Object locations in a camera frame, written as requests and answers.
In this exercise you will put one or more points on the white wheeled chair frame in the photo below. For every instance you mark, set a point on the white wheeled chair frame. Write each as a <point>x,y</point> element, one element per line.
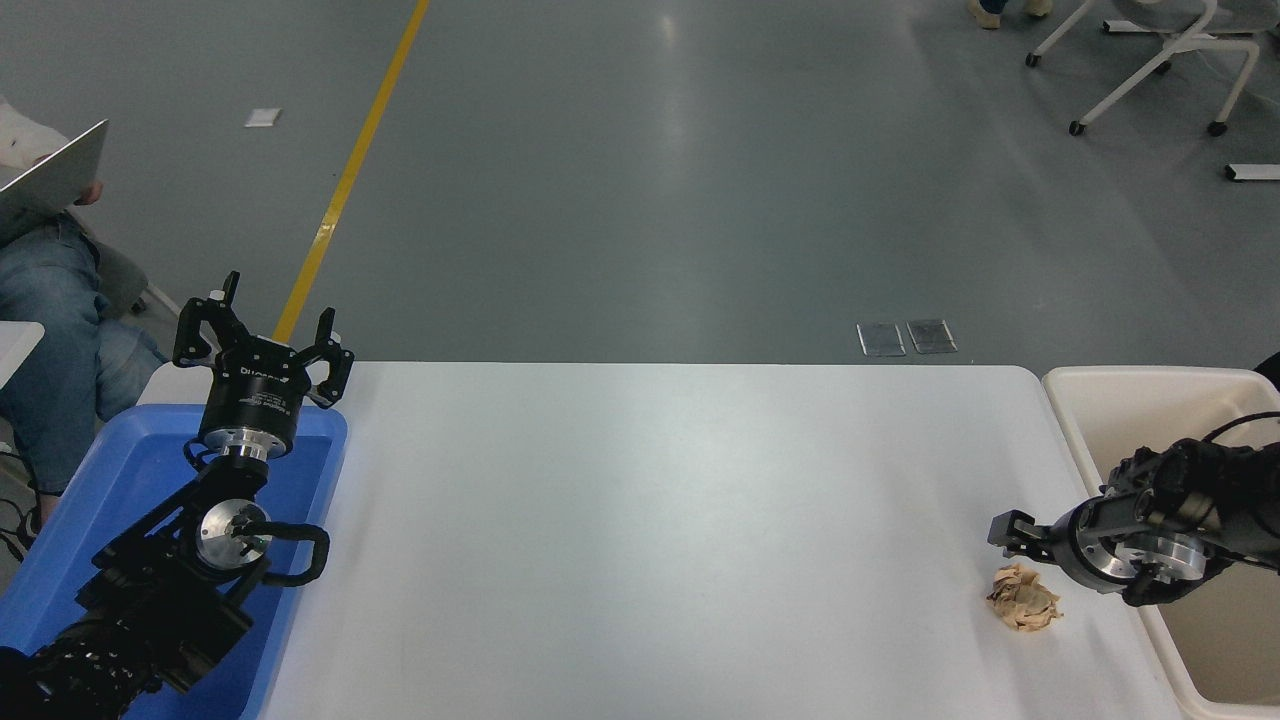
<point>1180,45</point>

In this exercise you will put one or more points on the grey office chair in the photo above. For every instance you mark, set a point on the grey office chair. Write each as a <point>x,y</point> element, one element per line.
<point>120,275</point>

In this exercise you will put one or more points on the metal floor plate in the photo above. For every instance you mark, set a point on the metal floor plate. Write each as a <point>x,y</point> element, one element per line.
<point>932,337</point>
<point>882,340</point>

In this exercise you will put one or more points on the silver laptop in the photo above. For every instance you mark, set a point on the silver laptop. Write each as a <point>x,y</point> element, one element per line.
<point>50,185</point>

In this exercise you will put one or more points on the walking person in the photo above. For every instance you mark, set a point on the walking person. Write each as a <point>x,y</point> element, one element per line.
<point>985,12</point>

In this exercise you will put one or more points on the seated person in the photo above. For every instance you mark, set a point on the seated person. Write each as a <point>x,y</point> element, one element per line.
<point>50,330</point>

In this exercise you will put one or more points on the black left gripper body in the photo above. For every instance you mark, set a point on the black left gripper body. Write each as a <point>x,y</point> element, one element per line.
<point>250,400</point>

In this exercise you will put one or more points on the blue plastic tray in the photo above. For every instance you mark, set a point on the blue plastic tray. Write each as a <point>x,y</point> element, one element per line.
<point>120,470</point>

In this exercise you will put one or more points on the large pale bin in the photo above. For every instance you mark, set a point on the large pale bin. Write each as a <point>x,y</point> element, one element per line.
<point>1130,420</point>

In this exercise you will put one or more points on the person's hand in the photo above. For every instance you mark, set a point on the person's hand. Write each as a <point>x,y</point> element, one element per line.
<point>92,192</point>

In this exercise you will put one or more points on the white bar on floor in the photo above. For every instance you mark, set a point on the white bar on floor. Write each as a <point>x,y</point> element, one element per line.
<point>1253,172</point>

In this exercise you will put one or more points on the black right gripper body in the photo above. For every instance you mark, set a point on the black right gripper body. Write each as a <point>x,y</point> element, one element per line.
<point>1075,545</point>

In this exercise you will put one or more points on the white side table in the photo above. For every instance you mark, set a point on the white side table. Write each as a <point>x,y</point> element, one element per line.
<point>15,350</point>

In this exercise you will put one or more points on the tan paper ball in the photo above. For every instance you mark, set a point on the tan paper ball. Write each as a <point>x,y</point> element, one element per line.
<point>1025,600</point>

